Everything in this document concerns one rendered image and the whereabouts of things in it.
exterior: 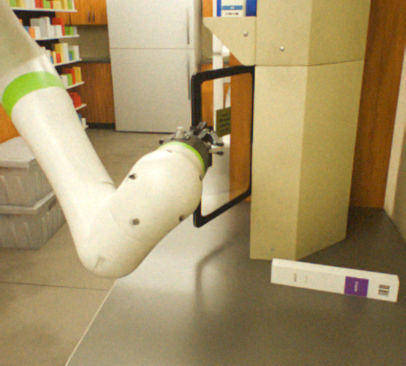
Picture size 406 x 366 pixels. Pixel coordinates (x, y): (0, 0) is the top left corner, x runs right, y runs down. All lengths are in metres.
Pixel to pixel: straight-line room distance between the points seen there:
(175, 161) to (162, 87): 5.49
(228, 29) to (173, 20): 5.02
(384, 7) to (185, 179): 0.92
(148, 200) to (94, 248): 0.12
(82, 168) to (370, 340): 0.61
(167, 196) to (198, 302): 0.42
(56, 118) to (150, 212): 0.28
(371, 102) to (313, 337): 0.75
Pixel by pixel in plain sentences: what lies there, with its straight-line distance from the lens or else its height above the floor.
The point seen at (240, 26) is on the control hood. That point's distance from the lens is 0.99.
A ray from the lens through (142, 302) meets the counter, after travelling 0.99.
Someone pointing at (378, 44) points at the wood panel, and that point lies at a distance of 1.39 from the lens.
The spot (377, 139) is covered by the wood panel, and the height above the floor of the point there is 1.16.
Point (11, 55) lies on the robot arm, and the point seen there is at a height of 1.45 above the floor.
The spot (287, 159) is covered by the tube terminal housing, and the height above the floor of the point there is 1.20.
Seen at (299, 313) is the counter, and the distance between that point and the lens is 0.97.
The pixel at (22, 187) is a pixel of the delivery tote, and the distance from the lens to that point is 3.16.
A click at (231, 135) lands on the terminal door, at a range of 1.21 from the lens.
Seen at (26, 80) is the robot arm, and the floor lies 1.40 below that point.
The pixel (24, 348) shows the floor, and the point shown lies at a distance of 2.49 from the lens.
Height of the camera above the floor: 1.51
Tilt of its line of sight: 19 degrees down
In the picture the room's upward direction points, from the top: straight up
